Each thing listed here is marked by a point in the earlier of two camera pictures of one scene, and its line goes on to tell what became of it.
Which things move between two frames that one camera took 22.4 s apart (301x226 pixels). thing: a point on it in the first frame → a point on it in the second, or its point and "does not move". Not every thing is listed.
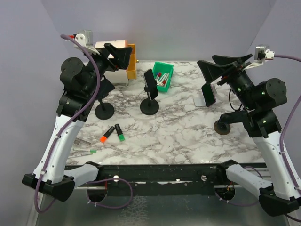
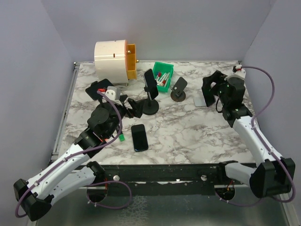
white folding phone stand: x=201 y=102 does not move
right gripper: x=211 y=71 → x=217 y=77
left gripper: x=121 y=56 → x=137 y=108
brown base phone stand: x=221 y=128 → x=178 y=94
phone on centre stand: x=152 y=88 does not move
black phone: x=106 y=86 → x=139 y=137
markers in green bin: x=162 y=79 does not move
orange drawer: x=131 y=68 does not move
